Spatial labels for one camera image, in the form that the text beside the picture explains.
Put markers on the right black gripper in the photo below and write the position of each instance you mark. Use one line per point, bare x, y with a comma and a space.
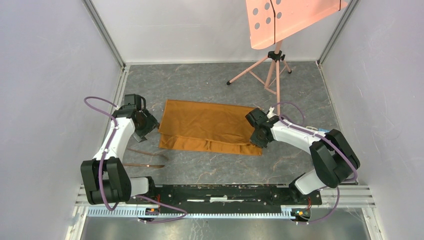
253, 139

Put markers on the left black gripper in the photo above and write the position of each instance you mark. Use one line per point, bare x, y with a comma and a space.
151, 124

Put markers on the orange cloth napkin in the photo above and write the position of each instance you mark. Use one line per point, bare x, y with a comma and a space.
207, 127

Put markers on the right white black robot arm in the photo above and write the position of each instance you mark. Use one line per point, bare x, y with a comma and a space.
334, 161

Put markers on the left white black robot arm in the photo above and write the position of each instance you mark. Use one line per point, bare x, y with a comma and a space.
104, 176

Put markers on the blue toy brick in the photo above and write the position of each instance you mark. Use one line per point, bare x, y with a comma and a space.
323, 130

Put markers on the pink music stand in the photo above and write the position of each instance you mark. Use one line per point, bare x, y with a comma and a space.
272, 21

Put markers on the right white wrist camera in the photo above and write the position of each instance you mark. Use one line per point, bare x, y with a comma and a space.
270, 113

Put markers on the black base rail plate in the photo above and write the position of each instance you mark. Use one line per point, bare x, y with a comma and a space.
229, 199

